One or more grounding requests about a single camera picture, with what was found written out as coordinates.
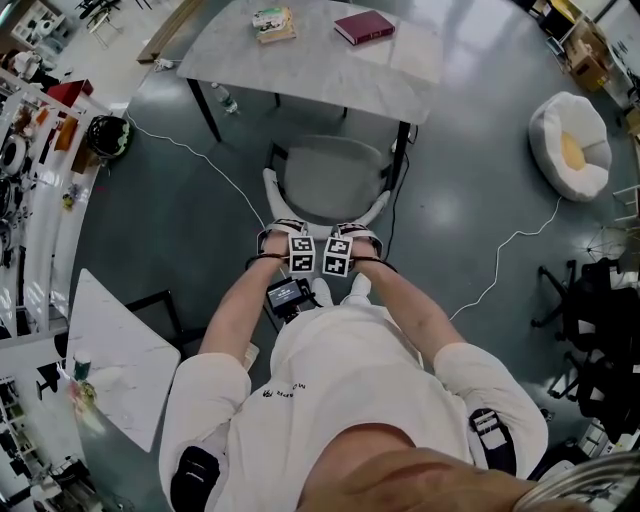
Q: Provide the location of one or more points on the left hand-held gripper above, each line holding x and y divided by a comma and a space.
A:
301, 255

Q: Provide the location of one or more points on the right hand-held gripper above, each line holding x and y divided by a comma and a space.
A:
337, 256

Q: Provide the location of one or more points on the grey round chair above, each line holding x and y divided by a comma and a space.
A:
327, 177

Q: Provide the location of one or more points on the person's right forearm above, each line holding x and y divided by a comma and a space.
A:
405, 305

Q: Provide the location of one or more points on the person's left forearm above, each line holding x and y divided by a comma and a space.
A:
235, 310

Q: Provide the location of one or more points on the grey marble table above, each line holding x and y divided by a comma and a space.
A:
310, 70

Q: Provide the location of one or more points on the black office chair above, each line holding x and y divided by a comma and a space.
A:
605, 390
605, 300

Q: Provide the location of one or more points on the person's right hand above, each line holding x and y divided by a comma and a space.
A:
362, 249

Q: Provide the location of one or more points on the person's left hand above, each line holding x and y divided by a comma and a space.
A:
276, 246

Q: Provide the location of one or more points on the person's left white shoe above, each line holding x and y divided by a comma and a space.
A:
322, 290

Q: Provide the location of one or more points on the person's white shoe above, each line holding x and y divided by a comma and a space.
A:
361, 285
322, 290

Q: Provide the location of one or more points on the person's right white shoe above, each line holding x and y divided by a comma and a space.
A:
361, 285

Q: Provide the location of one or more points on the small black waist monitor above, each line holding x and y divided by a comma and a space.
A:
285, 295

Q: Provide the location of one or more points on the person's white trousers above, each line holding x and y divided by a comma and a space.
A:
357, 301

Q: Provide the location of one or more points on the person's white shirt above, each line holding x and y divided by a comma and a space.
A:
350, 380

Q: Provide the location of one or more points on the clear water bottle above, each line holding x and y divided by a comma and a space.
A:
225, 100

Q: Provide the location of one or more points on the white marble side table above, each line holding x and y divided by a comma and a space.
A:
125, 360

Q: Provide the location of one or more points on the tan paperback book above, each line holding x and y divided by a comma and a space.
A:
280, 34

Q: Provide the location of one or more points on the black round basket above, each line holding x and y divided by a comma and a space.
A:
107, 137

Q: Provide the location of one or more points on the person's face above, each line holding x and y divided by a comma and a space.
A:
400, 475

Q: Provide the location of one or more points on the dark red hardcover book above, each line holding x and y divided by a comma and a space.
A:
365, 27

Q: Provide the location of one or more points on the white power strip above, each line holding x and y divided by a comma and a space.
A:
164, 63

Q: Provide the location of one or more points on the brown cardboard tray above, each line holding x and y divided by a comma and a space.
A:
85, 161

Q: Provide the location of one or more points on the small yellow green plant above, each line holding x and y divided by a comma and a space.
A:
71, 198

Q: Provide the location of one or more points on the green white picture book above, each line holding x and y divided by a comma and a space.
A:
270, 16

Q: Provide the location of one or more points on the green paper cup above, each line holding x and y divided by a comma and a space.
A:
82, 367

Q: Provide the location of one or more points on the white curved counter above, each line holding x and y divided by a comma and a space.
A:
55, 240

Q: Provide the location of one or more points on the white flower-shaped beanbag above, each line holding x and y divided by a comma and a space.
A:
550, 130

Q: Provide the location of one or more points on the long wooden plank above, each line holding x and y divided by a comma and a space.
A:
170, 32

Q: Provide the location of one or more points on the small flower bouquet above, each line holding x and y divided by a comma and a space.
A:
81, 397

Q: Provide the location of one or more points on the orange box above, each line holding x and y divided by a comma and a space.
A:
66, 134

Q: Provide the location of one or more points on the white folding rack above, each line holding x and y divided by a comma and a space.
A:
607, 240

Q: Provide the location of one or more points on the red box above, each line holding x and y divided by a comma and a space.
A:
67, 92

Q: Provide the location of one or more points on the brown cardboard box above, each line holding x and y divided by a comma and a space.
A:
590, 62

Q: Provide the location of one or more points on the black metal table frame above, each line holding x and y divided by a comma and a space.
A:
165, 307

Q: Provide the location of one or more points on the metal frame stool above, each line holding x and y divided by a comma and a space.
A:
102, 22

